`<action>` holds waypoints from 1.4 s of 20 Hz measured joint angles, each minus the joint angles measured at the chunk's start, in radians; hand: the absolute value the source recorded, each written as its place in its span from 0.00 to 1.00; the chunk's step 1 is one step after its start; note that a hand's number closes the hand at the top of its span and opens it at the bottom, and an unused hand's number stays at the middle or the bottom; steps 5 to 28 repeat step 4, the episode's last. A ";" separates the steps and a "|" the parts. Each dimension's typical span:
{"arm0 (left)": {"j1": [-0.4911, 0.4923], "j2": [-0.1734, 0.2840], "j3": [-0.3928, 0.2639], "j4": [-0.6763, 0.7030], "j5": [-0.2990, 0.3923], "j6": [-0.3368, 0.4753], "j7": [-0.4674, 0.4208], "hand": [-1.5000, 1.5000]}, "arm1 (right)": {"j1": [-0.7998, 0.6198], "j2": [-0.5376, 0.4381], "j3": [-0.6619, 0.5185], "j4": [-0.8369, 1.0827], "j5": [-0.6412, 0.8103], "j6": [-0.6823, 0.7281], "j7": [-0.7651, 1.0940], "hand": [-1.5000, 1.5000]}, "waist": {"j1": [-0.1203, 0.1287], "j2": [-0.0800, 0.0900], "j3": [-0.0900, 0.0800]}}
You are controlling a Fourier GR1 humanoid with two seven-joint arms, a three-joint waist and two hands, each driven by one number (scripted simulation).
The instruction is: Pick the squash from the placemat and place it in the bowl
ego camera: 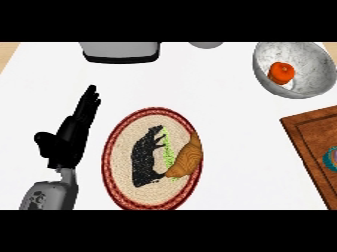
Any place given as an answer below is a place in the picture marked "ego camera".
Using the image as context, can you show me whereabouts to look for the grey round object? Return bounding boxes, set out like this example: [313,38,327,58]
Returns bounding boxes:
[190,41,225,50]

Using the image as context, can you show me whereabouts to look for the grey appliance with black base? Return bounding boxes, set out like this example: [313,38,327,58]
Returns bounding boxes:
[77,41,162,65]

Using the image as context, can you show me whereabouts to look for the round woven placemat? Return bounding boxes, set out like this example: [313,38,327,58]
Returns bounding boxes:
[101,106,206,211]

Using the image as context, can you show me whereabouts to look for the orange fruit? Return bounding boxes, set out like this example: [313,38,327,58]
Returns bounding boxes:
[268,61,296,86]

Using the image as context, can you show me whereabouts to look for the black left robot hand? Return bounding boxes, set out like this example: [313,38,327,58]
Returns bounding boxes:
[34,84,104,171]

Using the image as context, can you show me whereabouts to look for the grey marbled bowl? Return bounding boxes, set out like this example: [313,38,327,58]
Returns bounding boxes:
[252,41,337,99]

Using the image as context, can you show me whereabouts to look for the brown wooden cutting board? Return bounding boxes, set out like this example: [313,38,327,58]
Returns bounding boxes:
[280,104,337,211]

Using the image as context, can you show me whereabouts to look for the brown croissant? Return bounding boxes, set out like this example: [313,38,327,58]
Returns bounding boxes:
[166,131,205,180]

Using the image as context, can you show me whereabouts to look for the green squash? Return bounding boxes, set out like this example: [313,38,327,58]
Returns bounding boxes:
[160,127,181,182]

